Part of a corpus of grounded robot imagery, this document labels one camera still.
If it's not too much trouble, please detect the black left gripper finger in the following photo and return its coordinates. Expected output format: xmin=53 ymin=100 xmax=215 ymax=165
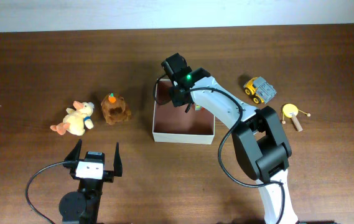
xmin=64 ymin=139 xmax=82 ymax=162
xmin=113 ymin=142 xmax=123 ymax=177

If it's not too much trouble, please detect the brown plush capybara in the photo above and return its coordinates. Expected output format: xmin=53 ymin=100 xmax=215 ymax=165
xmin=101 ymin=93 xmax=132 ymax=125

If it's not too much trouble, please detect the black right camera cable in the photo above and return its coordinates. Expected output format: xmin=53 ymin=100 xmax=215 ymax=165
xmin=152 ymin=73 xmax=286 ymax=224

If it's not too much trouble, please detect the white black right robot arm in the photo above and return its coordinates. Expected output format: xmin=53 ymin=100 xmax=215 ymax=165
xmin=161 ymin=53 xmax=299 ymax=223

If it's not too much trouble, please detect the yellow plush duck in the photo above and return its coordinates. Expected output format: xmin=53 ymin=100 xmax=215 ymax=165
xmin=50 ymin=101 xmax=95 ymax=136

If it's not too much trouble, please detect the multicolour puzzle cube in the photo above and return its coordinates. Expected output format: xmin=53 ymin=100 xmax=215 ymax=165
xmin=195 ymin=105 xmax=202 ymax=111

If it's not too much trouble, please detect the black left camera cable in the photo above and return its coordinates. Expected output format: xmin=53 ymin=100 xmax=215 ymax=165
xmin=25 ymin=161 xmax=72 ymax=224

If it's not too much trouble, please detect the yellow grey toy truck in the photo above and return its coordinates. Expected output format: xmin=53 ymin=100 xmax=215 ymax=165
xmin=243 ymin=77 xmax=277 ymax=104

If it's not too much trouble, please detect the yellow wooden rattle drum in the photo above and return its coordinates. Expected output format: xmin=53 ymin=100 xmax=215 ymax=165
xmin=281 ymin=103 xmax=311 ymax=132

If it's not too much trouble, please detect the black camera cable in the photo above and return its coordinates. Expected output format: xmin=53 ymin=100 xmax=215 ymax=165
xmin=25 ymin=161 xmax=72 ymax=224
xmin=152 ymin=73 xmax=286 ymax=224

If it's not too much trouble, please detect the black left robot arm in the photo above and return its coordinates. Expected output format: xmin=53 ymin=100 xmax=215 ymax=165
xmin=58 ymin=139 xmax=123 ymax=224

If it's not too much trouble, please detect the white cardboard box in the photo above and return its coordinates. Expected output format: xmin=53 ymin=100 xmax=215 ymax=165
xmin=151 ymin=78 xmax=216 ymax=146

